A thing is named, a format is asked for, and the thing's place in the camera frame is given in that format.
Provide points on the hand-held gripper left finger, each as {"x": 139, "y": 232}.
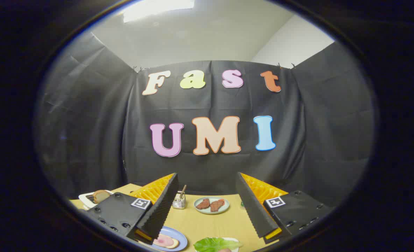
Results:
{"x": 159, "y": 210}

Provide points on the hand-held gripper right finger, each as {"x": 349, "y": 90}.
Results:
{"x": 254, "y": 210}

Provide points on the green lettuce leaf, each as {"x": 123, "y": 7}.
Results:
{"x": 214, "y": 244}

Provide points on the bread slice with brown crust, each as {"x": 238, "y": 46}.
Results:
{"x": 101, "y": 196}

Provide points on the pink ham slice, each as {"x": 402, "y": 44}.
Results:
{"x": 163, "y": 240}

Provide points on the white bread slice under ham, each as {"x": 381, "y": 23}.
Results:
{"x": 174, "y": 244}

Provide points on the brown meat patty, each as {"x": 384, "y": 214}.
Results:
{"x": 216, "y": 205}
{"x": 203, "y": 203}

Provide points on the blue round plate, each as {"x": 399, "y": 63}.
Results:
{"x": 182, "y": 241}

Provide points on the white leaf-shaped plate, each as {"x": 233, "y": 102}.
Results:
{"x": 235, "y": 249}

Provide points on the pale green plate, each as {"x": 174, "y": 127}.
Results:
{"x": 210, "y": 212}

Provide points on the cream white toaster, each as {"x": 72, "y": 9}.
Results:
{"x": 84, "y": 200}

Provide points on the black backdrop cloth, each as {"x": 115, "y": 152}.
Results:
{"x": 88, "y": 122}

